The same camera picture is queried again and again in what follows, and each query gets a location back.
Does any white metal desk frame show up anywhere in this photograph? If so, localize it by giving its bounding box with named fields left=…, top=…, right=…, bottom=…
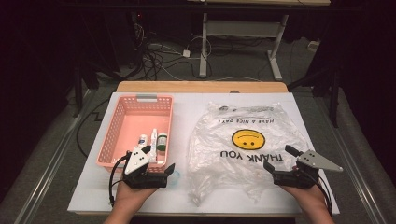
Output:
left=199, top=12, right=290, bottom=82

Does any black stand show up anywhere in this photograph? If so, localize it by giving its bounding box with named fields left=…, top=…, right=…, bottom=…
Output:
left=72, top=60, right=101, bottom=119
left=287, top=60, right=341, bottom=129

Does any white toothpaste tube red band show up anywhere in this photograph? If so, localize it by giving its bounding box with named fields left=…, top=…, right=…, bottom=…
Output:
left=148, top=128, right=160, bottom=162

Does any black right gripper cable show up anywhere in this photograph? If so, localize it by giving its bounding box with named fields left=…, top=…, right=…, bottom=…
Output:
left=307, top=173, right=333, bottom=217

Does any bundle of floor cables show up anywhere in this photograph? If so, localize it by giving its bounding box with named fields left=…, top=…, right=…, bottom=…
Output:
left=132, top=22, right=216, bottom=82

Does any black floor cable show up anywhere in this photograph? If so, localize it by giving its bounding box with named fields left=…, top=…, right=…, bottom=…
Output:
left=76, top=98, right=110, bottom=159

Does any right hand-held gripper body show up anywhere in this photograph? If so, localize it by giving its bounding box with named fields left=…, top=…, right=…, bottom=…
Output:
left=272, top=149, right=345, bottom=189

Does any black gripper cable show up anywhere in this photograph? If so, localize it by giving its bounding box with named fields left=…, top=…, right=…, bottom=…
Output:
left=108, top=153, right=131, bottom=207
left=307, top=173, right=333, bottom=217

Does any pink perforated plastic basket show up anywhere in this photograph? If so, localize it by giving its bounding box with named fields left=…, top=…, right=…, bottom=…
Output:
left=95, top=93, right=175, bottom=174

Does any wooden table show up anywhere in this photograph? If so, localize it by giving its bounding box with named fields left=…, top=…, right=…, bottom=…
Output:
left=116, top=80, right=290, bottom=94

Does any small white dropper bottle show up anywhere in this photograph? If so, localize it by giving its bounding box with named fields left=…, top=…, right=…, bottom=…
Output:
left=137, top=133, right=149, bottom=150

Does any clear plastic bag yellow smiley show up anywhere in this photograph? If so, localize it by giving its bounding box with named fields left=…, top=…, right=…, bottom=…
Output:
left=186, top=102, right=311, bottom=207

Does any person's right hand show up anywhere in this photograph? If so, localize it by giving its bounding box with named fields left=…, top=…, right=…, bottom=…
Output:
left=279, top=183, right=332, bottom=216

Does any metal floor rail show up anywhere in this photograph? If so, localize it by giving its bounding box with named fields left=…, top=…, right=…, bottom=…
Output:
left=306, top=90, right=390, bottom=224
left=14, top=88, right=94, bottom=224

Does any white board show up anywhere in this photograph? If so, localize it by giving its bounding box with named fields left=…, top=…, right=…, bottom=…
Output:
left=67, top=91, right=341, bottom=216

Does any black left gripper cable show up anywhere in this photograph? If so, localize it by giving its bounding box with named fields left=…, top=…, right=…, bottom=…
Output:
left=108, top=153, right=131, bottom=207

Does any small white floor box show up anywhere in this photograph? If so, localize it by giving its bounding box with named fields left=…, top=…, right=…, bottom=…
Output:
left=307, top=39, right=320, bottom=53

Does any person's left hand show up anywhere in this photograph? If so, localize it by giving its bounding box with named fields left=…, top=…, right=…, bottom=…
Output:
left=113, top=180, right=159, bottom=216

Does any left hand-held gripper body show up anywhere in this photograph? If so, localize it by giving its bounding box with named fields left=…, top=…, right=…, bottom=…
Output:
left=122, top=147, right=169, bottom=189

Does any white jar green label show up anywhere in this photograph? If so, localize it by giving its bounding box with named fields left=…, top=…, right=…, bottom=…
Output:
left=156, top=132, right=169, bottom=152

